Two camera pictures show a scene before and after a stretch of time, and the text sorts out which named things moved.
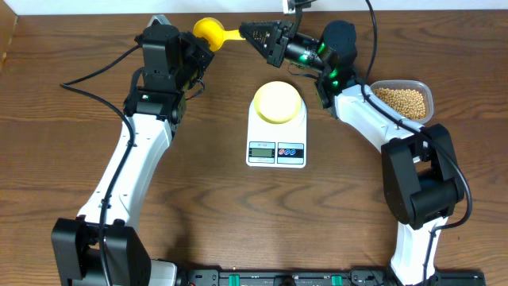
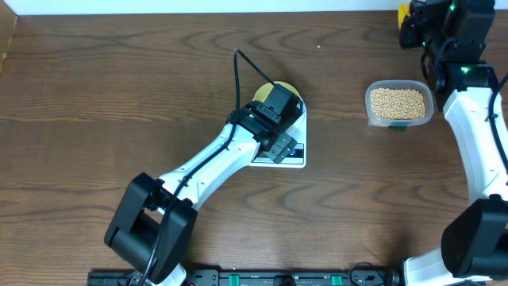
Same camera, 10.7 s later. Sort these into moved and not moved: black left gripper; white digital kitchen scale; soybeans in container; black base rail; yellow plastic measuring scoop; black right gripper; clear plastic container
Moved: black right gripper; black left gripper; yellow plastic measuring scoop
Not moved: white digital kitchen scale; clear plastic container; black base rail; soybeans in container
